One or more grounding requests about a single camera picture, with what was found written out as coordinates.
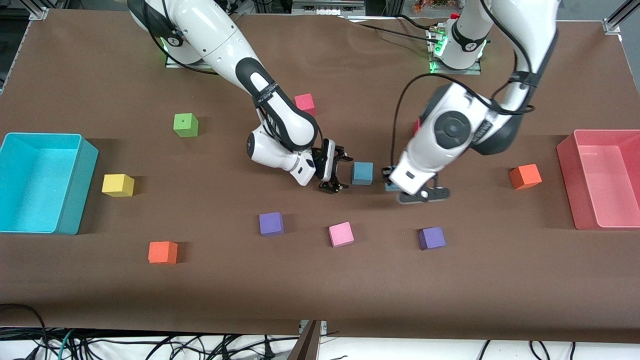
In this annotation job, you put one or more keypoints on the orange foam block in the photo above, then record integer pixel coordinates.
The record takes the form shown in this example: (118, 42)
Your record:
(525, 176)
(162, 251)

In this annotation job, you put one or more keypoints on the dark table leg beam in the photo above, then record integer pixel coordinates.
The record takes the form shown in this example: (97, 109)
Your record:
(306, 347)

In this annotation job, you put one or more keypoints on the red foam block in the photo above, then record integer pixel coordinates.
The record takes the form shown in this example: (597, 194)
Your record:
(306, 102)
(416, 127)

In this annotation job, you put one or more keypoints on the metal table bracket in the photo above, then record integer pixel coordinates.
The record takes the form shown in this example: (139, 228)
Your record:
(323, 327)

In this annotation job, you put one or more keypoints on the orange red object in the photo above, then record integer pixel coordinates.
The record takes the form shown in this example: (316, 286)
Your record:
(425, 4)

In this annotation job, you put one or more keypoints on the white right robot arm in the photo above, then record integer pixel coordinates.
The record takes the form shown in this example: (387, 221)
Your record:
(280, 115)

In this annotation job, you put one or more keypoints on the pink foam block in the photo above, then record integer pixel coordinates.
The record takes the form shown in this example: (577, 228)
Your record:
(341, 233)

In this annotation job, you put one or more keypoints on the purple foam block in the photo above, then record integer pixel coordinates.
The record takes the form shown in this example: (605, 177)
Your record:
(270, 223)
(431, 237)

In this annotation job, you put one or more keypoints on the aluminium profile corner piece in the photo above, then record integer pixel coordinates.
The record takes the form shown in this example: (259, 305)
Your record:
(614, 25)
(38, 14)

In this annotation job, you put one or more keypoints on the cyan plastic bin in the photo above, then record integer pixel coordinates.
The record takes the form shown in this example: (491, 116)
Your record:
(35, 185)

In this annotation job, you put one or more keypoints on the pink plastic bin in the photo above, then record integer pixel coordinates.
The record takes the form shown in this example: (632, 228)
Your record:
(605, 180)

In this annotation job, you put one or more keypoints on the yellow foam block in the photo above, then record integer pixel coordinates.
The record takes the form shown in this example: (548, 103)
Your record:
(117, 184)

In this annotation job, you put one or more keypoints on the light blue foam block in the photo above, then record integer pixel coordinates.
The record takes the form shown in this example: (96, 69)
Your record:
(362, 172)
(391, 187)

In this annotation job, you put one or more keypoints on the grey aluminium frame bar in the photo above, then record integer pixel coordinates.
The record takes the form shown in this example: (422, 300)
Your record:
(327, 7)

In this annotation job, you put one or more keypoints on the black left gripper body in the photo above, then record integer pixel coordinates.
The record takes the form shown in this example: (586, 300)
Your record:
(388, 172)

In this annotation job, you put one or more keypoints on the brown table cloth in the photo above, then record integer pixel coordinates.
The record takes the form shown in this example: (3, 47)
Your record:
(320, 290)

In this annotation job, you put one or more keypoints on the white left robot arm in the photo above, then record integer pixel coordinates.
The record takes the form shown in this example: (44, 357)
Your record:
(450, 150)

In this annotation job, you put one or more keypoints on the green foam block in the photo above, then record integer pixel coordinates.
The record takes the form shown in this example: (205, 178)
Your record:
(185, 125)

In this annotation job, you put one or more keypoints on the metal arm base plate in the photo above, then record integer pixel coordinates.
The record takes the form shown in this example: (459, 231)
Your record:
(175, 64)
(457, 72)

